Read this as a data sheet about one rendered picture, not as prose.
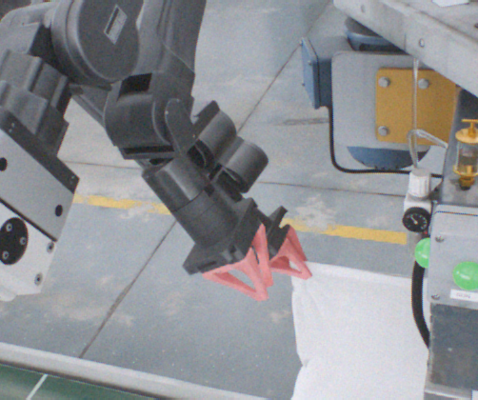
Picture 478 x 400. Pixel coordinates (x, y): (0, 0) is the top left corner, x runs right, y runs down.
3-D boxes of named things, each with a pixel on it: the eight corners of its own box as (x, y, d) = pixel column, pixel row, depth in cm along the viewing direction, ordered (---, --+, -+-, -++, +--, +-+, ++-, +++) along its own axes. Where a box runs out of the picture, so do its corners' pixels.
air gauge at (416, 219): (401, 231, 93) (402, 210, 91) (403, 224, 94) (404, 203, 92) (428, 235, 91) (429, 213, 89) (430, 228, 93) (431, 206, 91)
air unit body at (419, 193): (400, 270, 97) (403, 182, 88) (405, 250, 101) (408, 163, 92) (432, 275, 95) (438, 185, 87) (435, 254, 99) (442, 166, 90)
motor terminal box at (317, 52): (312, 125, 110) (308, 59, 103) (302, 98, 119) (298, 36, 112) (361, 118, 110) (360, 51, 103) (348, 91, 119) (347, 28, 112)
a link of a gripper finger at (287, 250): (331, 246, 101) (285, 207, 99) (320, 277, 95) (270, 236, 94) (304, 267, 105) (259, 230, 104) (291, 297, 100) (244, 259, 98)
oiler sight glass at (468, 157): (453, 173, 66) (456, 142, 64) (455, 160, 68) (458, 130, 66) (480, 175, 65) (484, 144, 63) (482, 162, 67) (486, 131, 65)
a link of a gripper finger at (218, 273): (297, 264, 79) (253, 205, 76) (282, 306, 74) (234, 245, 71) (253, 278, 83) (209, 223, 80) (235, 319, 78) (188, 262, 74)
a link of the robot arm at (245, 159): (153, 180, 99) (167, 161, 92) (196, 128, 104) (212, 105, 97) (217, 229, 101) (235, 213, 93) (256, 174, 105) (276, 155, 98)
